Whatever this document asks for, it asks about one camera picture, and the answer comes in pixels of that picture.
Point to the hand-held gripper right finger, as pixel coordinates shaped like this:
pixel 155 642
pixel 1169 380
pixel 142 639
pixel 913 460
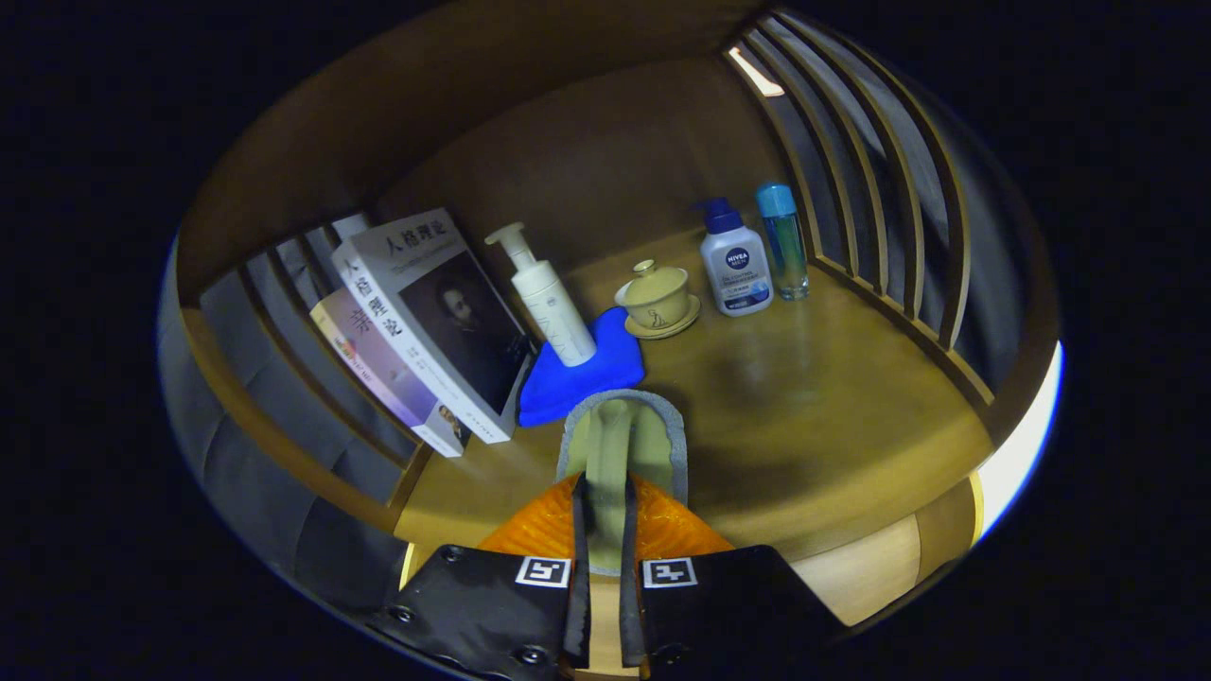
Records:
pixel 629 605

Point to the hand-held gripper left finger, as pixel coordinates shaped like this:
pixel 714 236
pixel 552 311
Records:
pixel 579 605

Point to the wooden countertop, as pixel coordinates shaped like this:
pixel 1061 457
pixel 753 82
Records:
pixel 804 407

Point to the brown wooden cabinet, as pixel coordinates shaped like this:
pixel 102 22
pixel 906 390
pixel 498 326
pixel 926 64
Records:
pixel 587 161

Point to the blue folded cloth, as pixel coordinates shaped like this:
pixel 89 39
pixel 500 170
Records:
pixel 605 374

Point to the white pump bottle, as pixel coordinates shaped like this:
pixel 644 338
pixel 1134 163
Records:
pixel 558 312

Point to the yellow lidded teacup with saucer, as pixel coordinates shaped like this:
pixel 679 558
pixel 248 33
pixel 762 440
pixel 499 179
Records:
pixel 656 298

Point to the purple book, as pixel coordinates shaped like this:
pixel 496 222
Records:
pixel 378 369

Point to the white book with portrait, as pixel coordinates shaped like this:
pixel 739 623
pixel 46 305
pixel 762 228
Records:
pixel 445 312

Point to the white lotion bottle blue cap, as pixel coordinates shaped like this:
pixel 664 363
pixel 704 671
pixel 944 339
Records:
pixel 736 270

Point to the teal bottle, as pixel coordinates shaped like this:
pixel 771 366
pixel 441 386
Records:
pixel 785 246

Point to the white box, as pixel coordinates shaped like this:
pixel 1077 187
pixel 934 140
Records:
pixel 1022 445

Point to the thin white book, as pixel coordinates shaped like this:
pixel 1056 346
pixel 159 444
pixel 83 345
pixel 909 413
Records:
pixel 350 226

